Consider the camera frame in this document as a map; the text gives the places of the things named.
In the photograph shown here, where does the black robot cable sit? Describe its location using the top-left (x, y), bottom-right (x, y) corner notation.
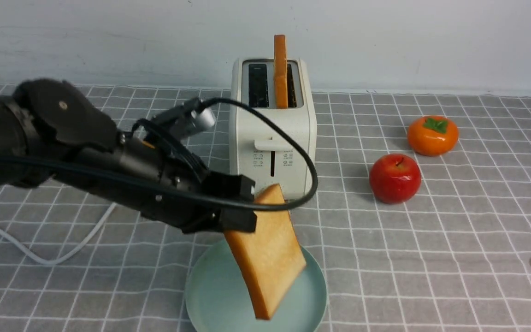
top-left (0, 97), bottom-right (319, 212)

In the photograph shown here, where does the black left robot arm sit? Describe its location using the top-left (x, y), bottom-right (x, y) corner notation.
top-left (0, 78), bottom-right (257, 234)

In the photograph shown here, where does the light green plate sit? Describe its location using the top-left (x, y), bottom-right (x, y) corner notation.
top-left (184, 240), bottom-right (328, 332)

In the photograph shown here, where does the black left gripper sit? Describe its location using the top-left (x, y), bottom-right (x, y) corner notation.
top-left (123, 138), bottom-right (257, 234)

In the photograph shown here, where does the orange persimmon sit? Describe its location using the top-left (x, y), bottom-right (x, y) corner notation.
top-left (407, 116), bottom-right (459, 157)

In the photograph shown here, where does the white power cable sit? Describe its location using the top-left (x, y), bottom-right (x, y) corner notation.
top-left (0, 202), bottom-right (118, 266)

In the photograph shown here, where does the toasted bread slice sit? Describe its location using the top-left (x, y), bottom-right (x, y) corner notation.
top-left (273, 35), bottom-right (289, 109)
top-left (224, 210), bottom-right (307, 320)

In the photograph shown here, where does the grey checked tablecloth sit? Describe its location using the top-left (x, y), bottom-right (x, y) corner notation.
top-left (0, 92), bottom-right (531, 332)

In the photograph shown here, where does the red apple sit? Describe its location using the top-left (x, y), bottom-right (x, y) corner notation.
top-left (369, 154), bottom-right (422, 204)

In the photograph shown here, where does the white toaster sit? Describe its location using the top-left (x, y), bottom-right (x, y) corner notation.
top-left (228, 58), bottom-right (318, 200)

